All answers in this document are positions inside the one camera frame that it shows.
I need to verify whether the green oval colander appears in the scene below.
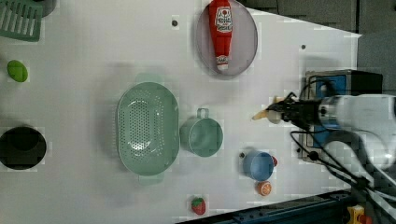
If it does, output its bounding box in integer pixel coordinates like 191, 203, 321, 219
116, 73, 180, 186

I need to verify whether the red ketchup bottle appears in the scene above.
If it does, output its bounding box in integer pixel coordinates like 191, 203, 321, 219
208, 0, 233, 71

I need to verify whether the blue cup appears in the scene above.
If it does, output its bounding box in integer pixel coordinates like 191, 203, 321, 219
242, 150, 275, 182

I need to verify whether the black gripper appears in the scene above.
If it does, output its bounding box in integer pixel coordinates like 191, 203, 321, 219
266, 92, 320, 131

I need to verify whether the black round bowl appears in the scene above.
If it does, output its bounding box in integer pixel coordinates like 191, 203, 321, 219
0, 126, 47, 170

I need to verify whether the green lime toy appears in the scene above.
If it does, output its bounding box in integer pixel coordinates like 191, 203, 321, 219
7, 60, 28, 82

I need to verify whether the grey round plate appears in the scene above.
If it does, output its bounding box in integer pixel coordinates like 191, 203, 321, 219
194, 0, 258, 77

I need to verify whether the small red toy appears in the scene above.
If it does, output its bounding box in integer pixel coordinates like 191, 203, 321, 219
272, 156, 278, 167

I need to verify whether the green measuring cup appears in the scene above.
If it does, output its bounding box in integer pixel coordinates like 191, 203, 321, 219
179, 107, 223, 158

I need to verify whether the blue table frame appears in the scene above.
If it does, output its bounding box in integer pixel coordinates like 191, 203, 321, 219
177, 190, 354, 224

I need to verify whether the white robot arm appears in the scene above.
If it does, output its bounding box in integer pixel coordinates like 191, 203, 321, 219
254, 93, 395, 217

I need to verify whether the black toaster oven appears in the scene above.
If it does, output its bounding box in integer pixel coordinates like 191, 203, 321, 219
299, 69, 383, 156

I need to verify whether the orange slice toy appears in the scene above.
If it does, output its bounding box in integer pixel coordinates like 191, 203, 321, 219
256, 181, 272, 196

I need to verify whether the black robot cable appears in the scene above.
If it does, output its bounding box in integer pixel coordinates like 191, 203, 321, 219
290, 76, 396, 213

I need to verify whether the green slotted rack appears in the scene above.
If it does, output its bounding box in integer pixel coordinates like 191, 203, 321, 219
0, 0, 43, 42

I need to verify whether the red strawberry toy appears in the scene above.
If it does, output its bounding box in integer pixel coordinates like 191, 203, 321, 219
191, 197, 206, 216

